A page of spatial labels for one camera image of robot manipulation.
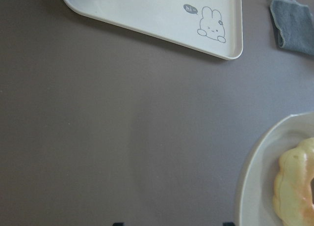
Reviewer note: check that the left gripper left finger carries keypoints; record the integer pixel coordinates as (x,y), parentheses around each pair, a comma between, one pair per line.
(118,224)

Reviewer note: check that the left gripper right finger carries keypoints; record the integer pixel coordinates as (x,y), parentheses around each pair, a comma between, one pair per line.
(228,224)

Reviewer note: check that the white round plate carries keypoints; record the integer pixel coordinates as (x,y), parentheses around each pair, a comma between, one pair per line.
(253,205)

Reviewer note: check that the glazed yellow donut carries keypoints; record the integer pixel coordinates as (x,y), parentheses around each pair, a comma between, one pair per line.
(293,196)

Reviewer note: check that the cream rabbit tray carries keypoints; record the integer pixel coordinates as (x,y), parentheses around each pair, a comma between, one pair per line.
(213,27)

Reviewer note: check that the grey folded cloth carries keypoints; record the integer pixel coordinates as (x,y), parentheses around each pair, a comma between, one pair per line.
(295,25)

